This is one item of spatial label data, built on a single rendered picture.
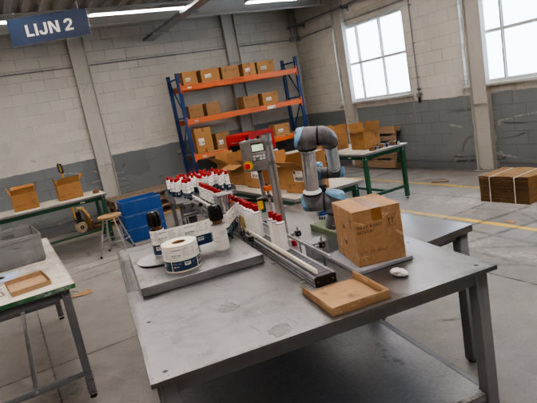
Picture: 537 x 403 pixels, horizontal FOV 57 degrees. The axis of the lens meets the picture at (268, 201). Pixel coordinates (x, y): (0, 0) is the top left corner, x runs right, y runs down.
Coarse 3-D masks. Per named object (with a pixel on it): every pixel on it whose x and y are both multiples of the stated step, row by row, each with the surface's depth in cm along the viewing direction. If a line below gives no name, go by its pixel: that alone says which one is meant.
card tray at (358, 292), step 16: (352, 272) 228; (304, 288) 218; (320, 288) 224; (336, 288) 221; (352, 288) 217; (368, 288) 214; (384, 288) 204; (320, 304) 204; (336, 304) 204; (352, 304) 196; (368, 304) 198
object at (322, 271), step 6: (258, 240) 303; (270, 240) 299; (270, 246) 285; (276, 252) 273; (288, 252) 269; (294, 252) 267; (288, 258) 258; (300, 258) 255; (306, 258) 253; (312, 264) 243; (318, 264) 242; (306, 270) 236; (318, 270) 233; (324, 270) 232; (330, 270) 230; (318, 276) 226
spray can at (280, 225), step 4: (276, 216) 268; (280, 216) 268; (276, 220) 269; (280, 220) 268; (276, 224) 268; (280, 224) 267; (284, 224) 270; (276, 228) 269; (280, 228) 268; (284, 228) 269; (276, 232) 271; (280, 232) 268; (284, 232) 269; (280, 236) 269; (284, 236) 269; (280, 240) 269; (284, 240) 269; (280, 244) 270; (284, 244) 270; (284, 248) 270; (288, 248) 272
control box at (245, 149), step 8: (240, 144) 302; (248, 144) 301; (264, 144) 299; (248, 152) 302; (256, 152) 301; (264, 152) 300; (248, 160) 304; (264, 160) 301; (256, 168) 303; (264, 168) 302
